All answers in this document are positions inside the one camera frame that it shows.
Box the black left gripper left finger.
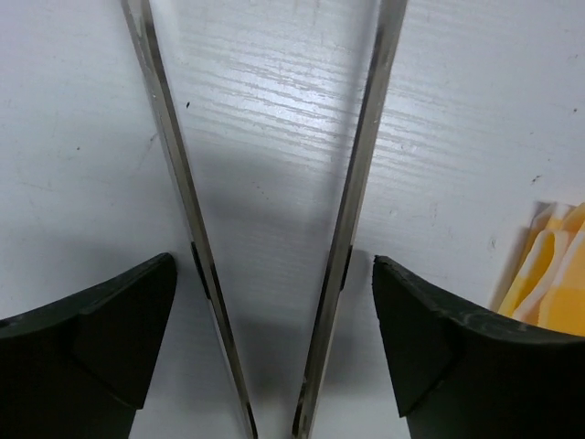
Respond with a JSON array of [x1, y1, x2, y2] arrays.
[[1, 252, 177, 438]]

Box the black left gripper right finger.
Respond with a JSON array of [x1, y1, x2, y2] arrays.
[[372, 256, 584, 438]]

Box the yellow checkered cloth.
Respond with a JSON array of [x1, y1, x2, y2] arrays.
[[497, 203, 584, 337]]

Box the stainless steel tongs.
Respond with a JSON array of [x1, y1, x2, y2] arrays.
[[121, 1, 407, 438]]

